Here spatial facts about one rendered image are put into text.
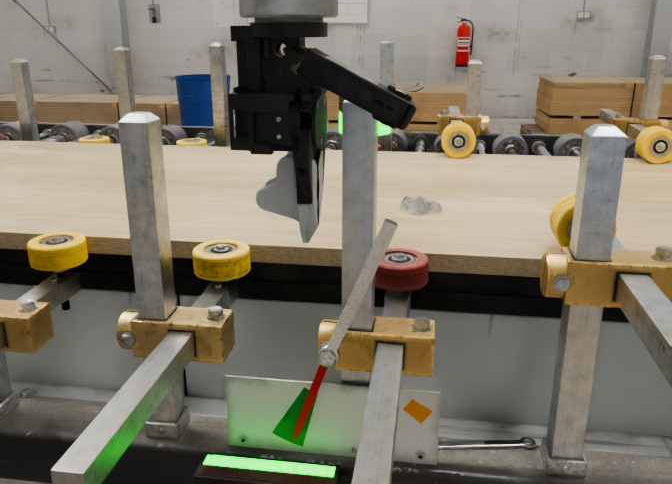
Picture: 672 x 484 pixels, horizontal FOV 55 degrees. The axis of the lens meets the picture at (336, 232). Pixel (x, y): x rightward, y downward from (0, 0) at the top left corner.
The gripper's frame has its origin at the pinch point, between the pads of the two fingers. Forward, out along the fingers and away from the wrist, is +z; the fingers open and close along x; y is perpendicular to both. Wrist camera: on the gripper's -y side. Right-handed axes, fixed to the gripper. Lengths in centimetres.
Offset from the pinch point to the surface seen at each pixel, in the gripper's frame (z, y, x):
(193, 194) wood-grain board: 11, 32, -51
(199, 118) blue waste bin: 69, 210, -540
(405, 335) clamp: 13.9, -9.5, -5.4
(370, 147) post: -7.5, -5.1, -5.9
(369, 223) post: 0.9, -5.1, -5.9
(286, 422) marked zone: 26.7, 4.6, -5.2
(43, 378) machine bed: 38, 52, -28
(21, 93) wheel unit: 0, 107, -115
